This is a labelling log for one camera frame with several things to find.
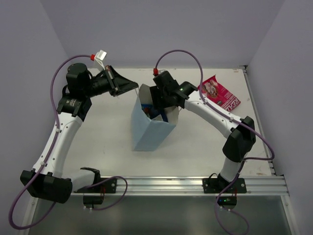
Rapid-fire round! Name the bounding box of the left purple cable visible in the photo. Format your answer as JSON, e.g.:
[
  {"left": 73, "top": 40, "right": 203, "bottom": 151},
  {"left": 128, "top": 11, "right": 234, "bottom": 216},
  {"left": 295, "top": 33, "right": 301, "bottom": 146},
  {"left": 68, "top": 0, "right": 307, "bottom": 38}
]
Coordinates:
[{"left": 8, "top": 53, "right": 128, "bottom": 230}]

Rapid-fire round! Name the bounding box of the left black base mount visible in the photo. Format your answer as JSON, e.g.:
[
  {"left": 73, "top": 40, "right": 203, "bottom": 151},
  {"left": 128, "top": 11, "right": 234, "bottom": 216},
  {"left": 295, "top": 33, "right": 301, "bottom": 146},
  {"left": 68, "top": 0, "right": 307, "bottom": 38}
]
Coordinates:
[{"left": 82, "top": 178, "right": 117, "bottom": 208}]

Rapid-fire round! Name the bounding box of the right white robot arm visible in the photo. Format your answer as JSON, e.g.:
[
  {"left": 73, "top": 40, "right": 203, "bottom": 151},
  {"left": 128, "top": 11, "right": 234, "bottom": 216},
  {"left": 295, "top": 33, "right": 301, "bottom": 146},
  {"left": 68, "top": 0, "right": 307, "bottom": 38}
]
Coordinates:
[{"left": 150, "top": 69, "right": 256, "bottom": 188}]

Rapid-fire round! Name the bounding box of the aluminium mounting rail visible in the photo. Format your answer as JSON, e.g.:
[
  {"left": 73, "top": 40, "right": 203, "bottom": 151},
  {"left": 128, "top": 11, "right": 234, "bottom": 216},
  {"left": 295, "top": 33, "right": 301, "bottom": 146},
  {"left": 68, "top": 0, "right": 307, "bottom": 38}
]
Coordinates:
[{"left": 73, "top": 176, "right": 289, "bottom": 196}]

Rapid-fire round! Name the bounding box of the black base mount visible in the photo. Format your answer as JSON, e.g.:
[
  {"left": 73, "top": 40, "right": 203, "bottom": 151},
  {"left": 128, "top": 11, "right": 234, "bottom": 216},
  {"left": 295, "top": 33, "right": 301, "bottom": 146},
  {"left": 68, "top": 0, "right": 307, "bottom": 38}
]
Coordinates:
[
  {"left": 82, "top": 178, "right": 117, "bottom": 208},
  {"left": 202, "top": 173, "right": 247, "bottom": 210}
]

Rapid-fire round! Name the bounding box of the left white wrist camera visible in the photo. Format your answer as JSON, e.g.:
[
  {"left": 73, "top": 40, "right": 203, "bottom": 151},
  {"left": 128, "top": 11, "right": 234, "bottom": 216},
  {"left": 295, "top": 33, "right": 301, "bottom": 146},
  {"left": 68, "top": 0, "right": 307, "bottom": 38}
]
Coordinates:
[{"left": 90, "top": 50, "right": 107, "bottom": 71}]

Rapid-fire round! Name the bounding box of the pink red snack packet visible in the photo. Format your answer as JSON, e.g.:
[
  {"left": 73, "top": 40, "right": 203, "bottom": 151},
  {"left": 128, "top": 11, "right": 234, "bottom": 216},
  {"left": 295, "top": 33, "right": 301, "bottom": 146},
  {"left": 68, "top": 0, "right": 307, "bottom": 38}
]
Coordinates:
[{"left": 201, "top": 75, "right": 241, "bottom": 112}]

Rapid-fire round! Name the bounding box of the light blue paper bag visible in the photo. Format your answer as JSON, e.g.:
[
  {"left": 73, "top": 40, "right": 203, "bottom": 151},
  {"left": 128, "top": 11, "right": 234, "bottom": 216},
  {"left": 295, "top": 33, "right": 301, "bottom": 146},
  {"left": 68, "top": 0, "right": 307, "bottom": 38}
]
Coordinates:
[{"left": 131, "top": 84, "right": 179, "bottom": 151}]

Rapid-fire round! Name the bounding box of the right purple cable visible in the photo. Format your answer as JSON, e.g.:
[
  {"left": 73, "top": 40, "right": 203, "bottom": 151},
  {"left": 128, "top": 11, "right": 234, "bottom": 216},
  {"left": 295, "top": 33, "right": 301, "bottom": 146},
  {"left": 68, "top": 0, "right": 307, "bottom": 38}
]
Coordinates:
[{"left": 153, "top": 49, "right": 274, "bottom": 235}]

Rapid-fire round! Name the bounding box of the purple cable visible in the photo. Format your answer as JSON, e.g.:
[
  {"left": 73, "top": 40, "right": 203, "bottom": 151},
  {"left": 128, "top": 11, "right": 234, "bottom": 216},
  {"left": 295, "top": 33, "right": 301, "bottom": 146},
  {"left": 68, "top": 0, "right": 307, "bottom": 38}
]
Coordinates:
[
  {"left": 8, "top": 53, "right": 128, "bottom": 230},
  {"left": 153, "top": 49, "right": 274, "bottom": 235}
]

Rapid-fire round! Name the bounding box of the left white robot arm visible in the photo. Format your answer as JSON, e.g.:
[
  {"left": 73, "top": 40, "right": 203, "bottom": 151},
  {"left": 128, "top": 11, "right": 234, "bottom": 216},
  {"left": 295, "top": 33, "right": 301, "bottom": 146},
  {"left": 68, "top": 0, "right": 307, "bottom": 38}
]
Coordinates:
[{"left": 20, "top": 63, "right": 138, "bottom": 204}]

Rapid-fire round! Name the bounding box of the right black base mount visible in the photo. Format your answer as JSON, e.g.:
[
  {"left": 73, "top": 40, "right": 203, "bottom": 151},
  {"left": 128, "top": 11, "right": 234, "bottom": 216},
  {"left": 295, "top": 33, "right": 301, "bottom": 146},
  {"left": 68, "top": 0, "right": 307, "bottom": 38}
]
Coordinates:
[{"left": 202, "top": 173, "right": 247, "bottom": 210}]

